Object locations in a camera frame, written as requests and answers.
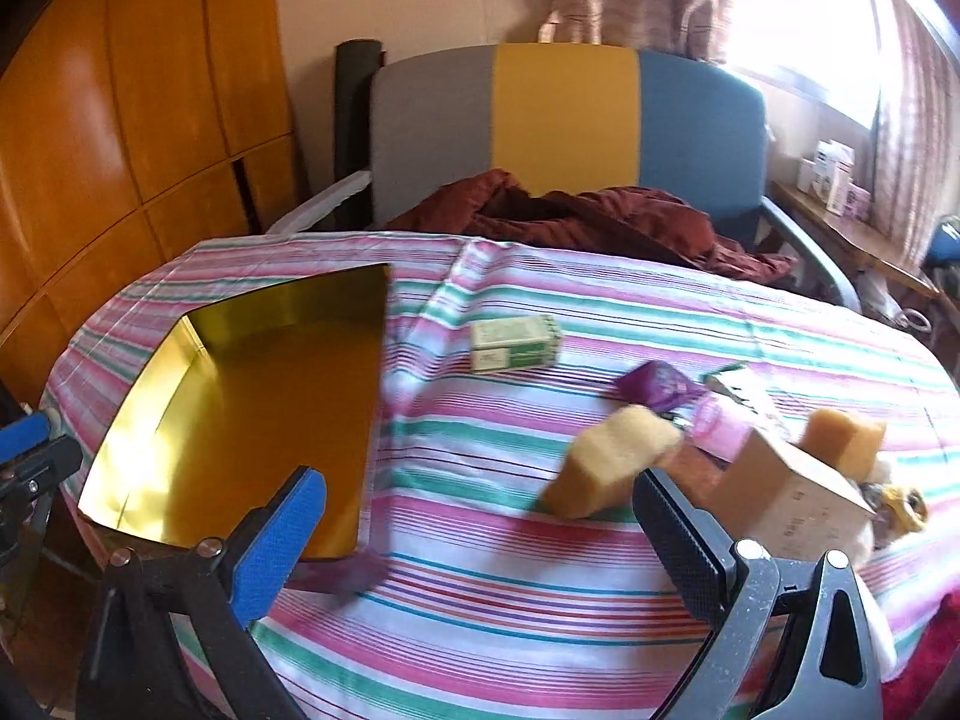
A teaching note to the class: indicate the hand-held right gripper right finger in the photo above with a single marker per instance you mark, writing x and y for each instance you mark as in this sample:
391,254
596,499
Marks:
679,540

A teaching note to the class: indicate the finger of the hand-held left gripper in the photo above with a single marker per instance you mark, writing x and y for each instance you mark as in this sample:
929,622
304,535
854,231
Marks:
26,433

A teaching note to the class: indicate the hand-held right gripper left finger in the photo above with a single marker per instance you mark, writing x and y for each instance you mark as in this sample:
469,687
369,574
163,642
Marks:
277,540

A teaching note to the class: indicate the gold tin box maroon outside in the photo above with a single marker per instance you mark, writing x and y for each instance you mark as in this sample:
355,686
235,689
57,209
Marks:
262,390

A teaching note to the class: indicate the purple snack packet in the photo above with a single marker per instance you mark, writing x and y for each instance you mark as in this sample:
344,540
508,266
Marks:
660,386

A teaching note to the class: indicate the green-edged cracker packet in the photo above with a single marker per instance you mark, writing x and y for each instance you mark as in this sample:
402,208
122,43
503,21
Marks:
754,394

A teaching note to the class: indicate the small green white box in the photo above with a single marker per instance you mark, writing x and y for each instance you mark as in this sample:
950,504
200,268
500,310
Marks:
516,343

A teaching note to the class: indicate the yellow sponge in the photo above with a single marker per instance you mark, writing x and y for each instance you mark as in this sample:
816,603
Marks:
840,439
607,457

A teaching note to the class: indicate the brown cardboard box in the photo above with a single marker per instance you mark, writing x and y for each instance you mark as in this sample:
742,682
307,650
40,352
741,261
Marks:
787,495

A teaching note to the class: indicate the pink packet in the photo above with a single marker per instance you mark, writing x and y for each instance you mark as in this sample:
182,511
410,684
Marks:
720,424

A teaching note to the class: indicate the striped pink green tablecloth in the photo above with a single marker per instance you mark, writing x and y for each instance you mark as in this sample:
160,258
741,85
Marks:
525,615

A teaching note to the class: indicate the yellow grey sock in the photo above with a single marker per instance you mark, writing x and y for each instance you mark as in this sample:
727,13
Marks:
900,510

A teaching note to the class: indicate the red rug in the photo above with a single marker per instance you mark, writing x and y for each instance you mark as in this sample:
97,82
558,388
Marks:
926,675

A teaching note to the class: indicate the orange wooden wardrobe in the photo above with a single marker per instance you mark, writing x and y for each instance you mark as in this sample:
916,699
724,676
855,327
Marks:
112,127

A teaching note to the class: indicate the maroon jacket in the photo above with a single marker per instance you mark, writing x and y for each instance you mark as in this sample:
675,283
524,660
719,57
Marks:
600,217

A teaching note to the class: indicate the wooden side table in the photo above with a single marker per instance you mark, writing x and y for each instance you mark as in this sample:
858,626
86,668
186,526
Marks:
847,236

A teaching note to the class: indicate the small pink box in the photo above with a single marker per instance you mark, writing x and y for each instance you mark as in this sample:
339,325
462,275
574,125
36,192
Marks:
857,202

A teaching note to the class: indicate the white carton box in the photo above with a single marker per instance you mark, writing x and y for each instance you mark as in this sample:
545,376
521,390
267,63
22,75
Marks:
829,172

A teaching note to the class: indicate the blue round object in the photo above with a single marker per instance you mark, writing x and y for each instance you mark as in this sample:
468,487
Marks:
946,240

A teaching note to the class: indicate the grey yellow blue chair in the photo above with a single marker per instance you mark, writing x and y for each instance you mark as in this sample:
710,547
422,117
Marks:
562,112

